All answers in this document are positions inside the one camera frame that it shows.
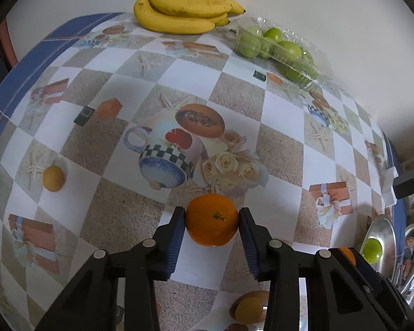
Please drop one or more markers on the black rectangular device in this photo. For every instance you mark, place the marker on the black rectangular device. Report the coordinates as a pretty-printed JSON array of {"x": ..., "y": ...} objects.
[{"x": 405, "y": 184}]

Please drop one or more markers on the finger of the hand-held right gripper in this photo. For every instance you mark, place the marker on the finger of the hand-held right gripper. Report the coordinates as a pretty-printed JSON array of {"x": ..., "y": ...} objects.
[{"x": 369, "y": 275}]

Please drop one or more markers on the yellow banana bunch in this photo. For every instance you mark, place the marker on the yellow banana bunch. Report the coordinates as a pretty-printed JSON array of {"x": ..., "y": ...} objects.
[{"x": 179, "y": 10}]

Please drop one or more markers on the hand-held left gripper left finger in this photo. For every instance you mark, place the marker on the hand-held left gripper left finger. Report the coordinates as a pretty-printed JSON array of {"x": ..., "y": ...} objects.
[{"x": 174, "y": 244}]

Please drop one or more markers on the orange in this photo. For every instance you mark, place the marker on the orange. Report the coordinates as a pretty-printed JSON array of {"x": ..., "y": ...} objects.
[
  {"x": 210, "y": 224},
  {"x": 348, "y": 255}
]

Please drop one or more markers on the pile of green jujubes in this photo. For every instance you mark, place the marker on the pile of green jujubes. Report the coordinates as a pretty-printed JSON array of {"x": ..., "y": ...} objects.
[{"x": 286, "y": 51}]

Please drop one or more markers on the checkered printed tablecloth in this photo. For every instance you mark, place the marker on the checkered printed tablecloth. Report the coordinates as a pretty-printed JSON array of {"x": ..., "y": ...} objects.
[{"x": 124, "y": 86}]

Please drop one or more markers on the small yellow-brown round longan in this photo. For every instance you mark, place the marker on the small yellow-brown round longan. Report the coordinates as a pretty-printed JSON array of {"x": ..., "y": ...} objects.
[
  {"x": 248, "y": 310},
  {"x": 54, "y": 178}
]

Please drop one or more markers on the white plastic stand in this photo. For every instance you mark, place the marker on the white plastic stand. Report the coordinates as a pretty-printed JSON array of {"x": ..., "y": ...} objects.
[{"x": 390, "y": 193}]

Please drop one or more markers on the single green jujube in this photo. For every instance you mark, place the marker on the single green jujube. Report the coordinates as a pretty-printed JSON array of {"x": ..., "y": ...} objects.
[{"x": 372, "y": 251}]

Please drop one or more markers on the clear plastic clamshell container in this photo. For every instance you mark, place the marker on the clear plastic clamshell container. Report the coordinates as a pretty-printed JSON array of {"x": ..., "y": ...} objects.
[{"x": 319, "y": 77}]

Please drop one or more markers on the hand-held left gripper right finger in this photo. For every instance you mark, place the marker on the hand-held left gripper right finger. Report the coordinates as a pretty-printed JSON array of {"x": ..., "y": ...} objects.
[{"x": 250, "y": 248}]

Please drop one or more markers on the red wooden bar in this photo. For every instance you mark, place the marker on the red wooden bar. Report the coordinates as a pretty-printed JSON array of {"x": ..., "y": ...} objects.
[{"x": 7, "y": 41}]

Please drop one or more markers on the oval metal tray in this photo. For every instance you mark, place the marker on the oval metal tray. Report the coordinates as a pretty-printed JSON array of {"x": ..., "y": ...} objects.
[{"x": 383, "y": 231}]

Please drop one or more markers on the patterned dish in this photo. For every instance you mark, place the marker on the patterned dish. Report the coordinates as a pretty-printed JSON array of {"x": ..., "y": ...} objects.
[{"x": 412, "y": 248}]

